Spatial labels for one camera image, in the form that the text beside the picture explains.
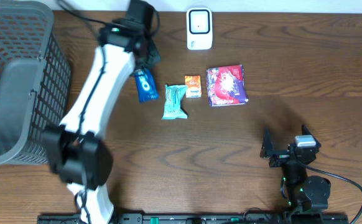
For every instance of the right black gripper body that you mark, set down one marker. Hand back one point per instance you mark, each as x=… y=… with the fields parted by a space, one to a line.
x=284 y=156

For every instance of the small orange tissue pack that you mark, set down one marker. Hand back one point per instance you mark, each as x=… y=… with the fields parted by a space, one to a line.
x=194 y=87

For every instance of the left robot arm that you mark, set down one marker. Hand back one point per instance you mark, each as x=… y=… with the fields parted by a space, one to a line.
x=75 y=148

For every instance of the grey plastic mesh basket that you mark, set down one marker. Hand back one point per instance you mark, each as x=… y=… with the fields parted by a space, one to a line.
x=35 y=79

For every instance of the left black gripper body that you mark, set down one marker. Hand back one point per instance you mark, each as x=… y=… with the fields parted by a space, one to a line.
x=148 y=58

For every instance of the blue Oreo cookie pack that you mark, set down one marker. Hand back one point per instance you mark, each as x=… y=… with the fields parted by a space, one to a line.
x=145 y=85

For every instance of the teal wet wipes pack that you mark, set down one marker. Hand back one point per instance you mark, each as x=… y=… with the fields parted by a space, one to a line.
x=173 y=97

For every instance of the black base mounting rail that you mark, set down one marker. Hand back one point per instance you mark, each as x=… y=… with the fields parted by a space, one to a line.
x=137 y=218

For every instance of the white barcode scanner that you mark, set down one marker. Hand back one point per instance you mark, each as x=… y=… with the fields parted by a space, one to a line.
x=199 y=28

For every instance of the red purple snack packet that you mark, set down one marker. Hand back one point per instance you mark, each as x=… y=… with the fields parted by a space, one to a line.
x=225 y=86

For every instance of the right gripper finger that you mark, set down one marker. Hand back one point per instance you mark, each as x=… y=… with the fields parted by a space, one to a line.
x=267 y=147
x=305 y=131

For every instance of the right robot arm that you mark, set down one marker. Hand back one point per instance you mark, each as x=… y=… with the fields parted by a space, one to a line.
x=307 y=195

